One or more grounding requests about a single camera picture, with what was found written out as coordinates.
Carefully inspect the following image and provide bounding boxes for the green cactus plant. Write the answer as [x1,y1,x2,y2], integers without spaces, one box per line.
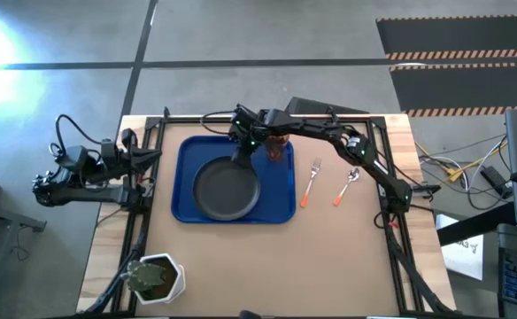
[120,260,168,294]

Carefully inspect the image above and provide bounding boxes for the black flat panel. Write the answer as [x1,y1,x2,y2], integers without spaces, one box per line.
[282,96,371,116]

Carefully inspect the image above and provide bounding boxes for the white paper sheet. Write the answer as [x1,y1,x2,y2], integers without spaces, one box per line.
[435,214,486,282]

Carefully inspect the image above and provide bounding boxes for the black power adapter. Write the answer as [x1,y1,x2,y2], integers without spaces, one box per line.
[480,165,514,200]

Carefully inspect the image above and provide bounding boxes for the black hazard-striped floor mat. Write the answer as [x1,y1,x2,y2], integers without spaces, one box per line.
[388,61,517,118]
[374,14,517,61]

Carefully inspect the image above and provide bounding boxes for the blue plastic tray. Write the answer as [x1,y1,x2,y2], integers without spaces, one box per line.
[170,134,297,225]

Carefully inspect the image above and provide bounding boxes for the black aluminium table frame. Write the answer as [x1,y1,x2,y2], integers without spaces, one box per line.
[78,105,459,317]

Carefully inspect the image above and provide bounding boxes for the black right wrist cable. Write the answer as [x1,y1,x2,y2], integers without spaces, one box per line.
[199,110,238,136]

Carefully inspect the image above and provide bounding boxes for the yellow floor cable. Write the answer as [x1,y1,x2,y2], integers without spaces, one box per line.
[414,140,508,183]

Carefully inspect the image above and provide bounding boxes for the black frying pan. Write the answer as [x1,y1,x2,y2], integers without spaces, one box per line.
[192,155,262,222]

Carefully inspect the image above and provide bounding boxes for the white hexagonal planter pot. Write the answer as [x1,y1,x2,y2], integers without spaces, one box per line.
[133,252,188,306]

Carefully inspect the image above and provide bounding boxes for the orange-handled metal spoon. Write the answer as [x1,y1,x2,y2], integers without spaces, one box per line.
[332,167,361,208]

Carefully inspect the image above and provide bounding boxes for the amber faceted plastic cup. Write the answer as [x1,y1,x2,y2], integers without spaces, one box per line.
[264,131,292,163]

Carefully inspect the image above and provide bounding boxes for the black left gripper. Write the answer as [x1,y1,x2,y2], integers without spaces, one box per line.
[100,128,163,176]

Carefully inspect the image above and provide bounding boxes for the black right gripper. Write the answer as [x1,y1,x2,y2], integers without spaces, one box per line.
[228,105,269,169]

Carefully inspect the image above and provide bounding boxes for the orange-handled metal fork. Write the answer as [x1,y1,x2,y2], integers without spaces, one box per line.
[298,157,323,209]

